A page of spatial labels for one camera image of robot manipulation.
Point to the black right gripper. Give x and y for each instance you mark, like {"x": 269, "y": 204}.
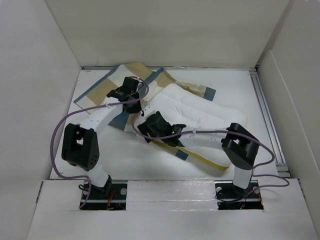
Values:
{"x": 145, "y": 128}

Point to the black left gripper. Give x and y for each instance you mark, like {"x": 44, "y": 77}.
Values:
{"x": 135, "y": 110}

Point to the white pillow yellow edge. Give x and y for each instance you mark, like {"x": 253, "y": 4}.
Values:
{"x": 179, "y": 106}

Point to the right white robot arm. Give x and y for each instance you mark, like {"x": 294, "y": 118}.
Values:
{"x": 239, "y": 145}

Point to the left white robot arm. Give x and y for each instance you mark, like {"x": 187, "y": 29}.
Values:
{"x": 80, "y": 147}

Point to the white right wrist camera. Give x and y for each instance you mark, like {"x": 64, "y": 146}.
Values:
{"x": 147, "y": 111}

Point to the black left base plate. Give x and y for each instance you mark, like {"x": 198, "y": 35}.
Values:
{"x": 97, "y": 201}

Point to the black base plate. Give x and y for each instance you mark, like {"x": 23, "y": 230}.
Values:
{"x": 97, "y": 201}
{"x": 231, "y": 197}

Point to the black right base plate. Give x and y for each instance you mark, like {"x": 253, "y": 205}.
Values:
{"x": 231, "y": 197}

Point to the aluminium rail right side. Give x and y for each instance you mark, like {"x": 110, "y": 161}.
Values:
{"x": 280, "y": 161}

